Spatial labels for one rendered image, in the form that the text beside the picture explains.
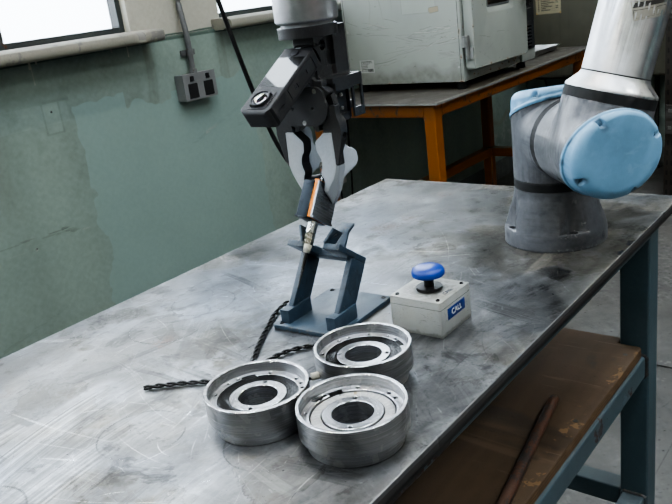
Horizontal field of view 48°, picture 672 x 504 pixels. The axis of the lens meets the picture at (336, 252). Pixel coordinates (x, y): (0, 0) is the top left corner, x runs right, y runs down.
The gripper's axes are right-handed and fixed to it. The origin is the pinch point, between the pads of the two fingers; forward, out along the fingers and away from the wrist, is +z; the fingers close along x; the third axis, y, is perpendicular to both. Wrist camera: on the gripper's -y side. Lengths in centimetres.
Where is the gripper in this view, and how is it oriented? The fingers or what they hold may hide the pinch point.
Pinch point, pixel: (318, 194)
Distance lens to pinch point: 94.8
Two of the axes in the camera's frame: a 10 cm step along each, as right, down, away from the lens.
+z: 1.2, 9.4, 3.3
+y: 5.7, -3.4, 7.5
